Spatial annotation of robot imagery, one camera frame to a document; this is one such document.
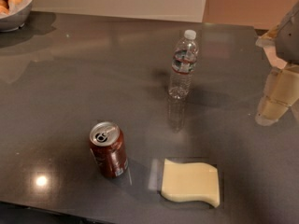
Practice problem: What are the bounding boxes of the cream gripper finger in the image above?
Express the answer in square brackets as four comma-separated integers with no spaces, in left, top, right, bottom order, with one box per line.
[255,24,279,48]
[255,64,299,126]

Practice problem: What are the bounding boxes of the yellow sponge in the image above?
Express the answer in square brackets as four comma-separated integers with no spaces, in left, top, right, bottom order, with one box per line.
[161,159,221,207]

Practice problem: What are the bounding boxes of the clear plastic water bottle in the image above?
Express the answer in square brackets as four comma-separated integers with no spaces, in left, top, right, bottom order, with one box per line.
[168,30,199,100]

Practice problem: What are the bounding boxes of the dark red soda can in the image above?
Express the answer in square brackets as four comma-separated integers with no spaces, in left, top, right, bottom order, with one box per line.
[90,121,128,178]

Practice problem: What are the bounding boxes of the silver metal bowl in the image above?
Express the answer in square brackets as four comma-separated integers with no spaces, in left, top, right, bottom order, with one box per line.
[0,0,34,32]

